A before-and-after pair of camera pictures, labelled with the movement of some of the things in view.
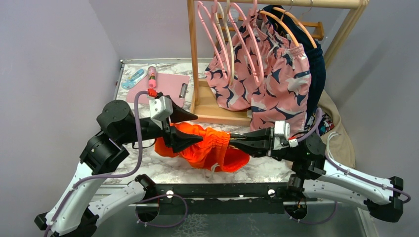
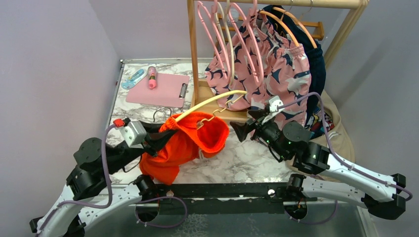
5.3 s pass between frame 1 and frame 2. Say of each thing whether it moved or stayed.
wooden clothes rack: stayed
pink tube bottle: stayed
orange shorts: moved
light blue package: stayed
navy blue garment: stayed
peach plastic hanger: stayed
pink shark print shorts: stayed
